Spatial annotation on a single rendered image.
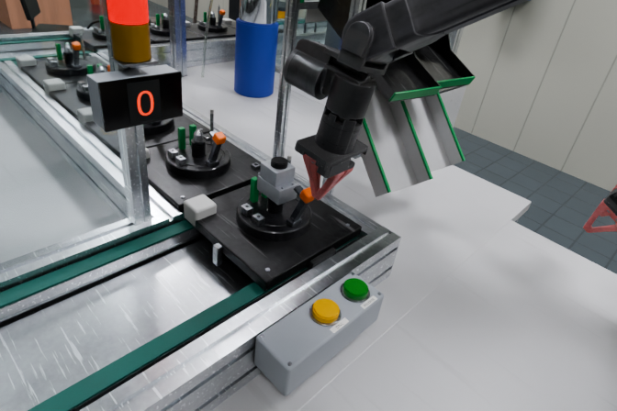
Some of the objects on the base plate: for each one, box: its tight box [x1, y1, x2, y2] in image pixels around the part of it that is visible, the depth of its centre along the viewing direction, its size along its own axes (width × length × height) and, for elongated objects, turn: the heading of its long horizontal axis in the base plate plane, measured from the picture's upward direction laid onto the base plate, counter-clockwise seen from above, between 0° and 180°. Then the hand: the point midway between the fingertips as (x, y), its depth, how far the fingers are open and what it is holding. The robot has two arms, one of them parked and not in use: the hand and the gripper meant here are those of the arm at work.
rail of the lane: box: [80, 226, 401, 411], centre depth 57 cm, size 6×89×11 cm, turn 124°
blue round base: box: [234, 17, 279, 98], centre depth 163 cm, size 16×16×27 cm
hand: (317, 194), depth 67 cm, fingers closed
